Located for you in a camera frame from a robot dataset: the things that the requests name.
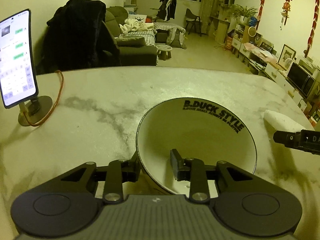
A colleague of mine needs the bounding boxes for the round metal phone stand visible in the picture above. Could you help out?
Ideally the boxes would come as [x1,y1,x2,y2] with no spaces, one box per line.
[18,95,53,127]

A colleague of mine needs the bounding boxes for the red firecracker string decoration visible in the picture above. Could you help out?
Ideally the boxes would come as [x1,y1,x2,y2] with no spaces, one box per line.
[303,0,319,58]

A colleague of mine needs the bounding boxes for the dark grey sofa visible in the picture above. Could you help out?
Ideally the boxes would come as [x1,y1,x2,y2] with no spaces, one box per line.
[105,6,157,66]

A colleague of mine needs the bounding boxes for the jacket on coat stand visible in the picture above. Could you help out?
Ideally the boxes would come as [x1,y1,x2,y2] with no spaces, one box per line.
[156,0,177,21]

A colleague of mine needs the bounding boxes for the orange charging cable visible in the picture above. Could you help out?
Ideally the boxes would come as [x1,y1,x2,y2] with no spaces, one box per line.
[21,70,65,127]

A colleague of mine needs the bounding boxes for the small round white stool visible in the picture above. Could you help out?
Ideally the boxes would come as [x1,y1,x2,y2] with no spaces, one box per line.
[156,44,172,61]

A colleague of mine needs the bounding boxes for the potted green plant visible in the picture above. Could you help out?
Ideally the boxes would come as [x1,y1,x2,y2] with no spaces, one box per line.
[230,4,258,24]

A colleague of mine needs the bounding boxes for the white tv cabinet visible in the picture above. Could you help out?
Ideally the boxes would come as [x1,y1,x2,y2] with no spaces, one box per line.
[232,38,307,111]

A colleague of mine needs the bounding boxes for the white sponge block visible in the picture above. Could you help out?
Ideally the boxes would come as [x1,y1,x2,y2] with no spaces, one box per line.
[264,110,314,132]

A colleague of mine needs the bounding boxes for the black wooden chair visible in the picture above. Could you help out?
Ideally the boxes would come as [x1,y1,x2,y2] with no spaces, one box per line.
[185,8,202,36]

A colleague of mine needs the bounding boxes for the black microwave oven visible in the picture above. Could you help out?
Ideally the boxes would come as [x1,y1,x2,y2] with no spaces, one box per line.
[286,62,316,97]

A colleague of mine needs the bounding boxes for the chair with black coat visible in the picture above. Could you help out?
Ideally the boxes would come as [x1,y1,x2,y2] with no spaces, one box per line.
[41,0,120,74]

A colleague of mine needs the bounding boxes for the framed picture on cabinet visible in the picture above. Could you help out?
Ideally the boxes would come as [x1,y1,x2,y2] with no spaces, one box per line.
[277,44,296,70]

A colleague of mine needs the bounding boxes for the smartphone with lit screen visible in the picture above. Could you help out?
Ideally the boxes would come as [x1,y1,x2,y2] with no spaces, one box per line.
[0,9,39,109]

